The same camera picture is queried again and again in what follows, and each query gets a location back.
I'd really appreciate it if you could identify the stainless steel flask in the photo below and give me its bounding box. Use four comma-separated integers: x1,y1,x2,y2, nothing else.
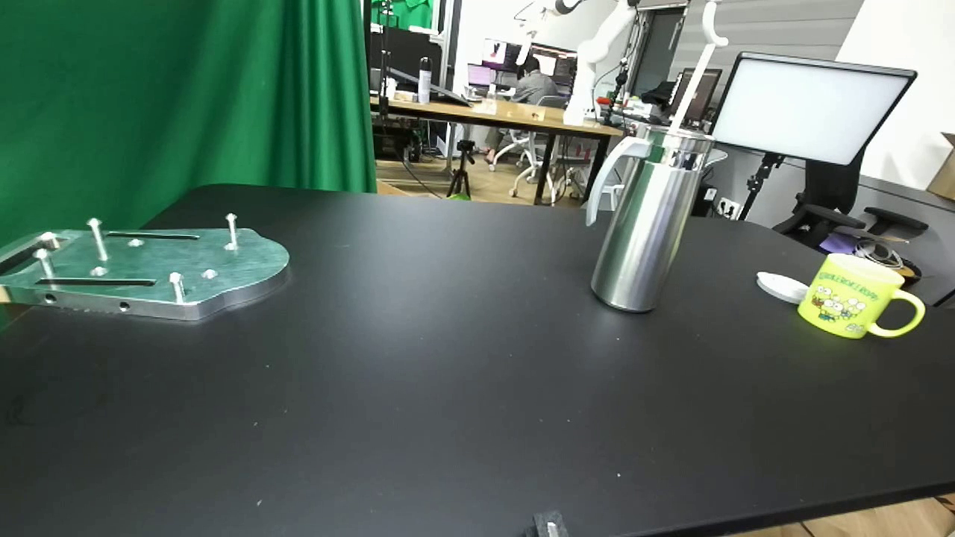
582,129,725,317

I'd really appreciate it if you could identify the small white oval object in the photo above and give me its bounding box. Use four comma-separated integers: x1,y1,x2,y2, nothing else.
755,270,812,307

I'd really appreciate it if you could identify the dark laptop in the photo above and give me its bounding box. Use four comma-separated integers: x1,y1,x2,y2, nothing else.
665,65,725,129

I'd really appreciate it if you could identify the green metal mounting plate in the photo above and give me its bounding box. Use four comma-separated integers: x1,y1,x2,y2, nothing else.
0,211,292,326

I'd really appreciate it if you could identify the white screen monitor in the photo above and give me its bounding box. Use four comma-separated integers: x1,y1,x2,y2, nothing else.
710,55,919,170

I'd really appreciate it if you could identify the seated person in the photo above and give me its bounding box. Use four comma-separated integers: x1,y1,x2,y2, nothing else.
510,55,570,109

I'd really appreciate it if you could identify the brown cardboard box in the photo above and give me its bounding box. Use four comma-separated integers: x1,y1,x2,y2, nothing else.
930,131,955,207

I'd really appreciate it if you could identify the black desk equipment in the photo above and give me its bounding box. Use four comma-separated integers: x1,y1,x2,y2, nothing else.
367,28,445,98

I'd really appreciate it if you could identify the yellow mug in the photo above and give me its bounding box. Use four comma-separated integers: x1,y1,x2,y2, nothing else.
798,250,930,344

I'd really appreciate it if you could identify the hanging green cloth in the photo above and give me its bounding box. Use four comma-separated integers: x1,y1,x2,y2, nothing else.
382,0,442,32

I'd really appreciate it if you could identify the small black tripod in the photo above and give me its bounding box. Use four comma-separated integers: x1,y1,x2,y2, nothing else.
445,137,479,200

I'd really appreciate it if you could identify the green curtain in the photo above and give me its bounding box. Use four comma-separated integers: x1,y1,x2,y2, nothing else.
0,0,380,250

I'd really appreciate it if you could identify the wooden desk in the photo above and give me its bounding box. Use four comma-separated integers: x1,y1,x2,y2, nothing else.
371,92,625,207

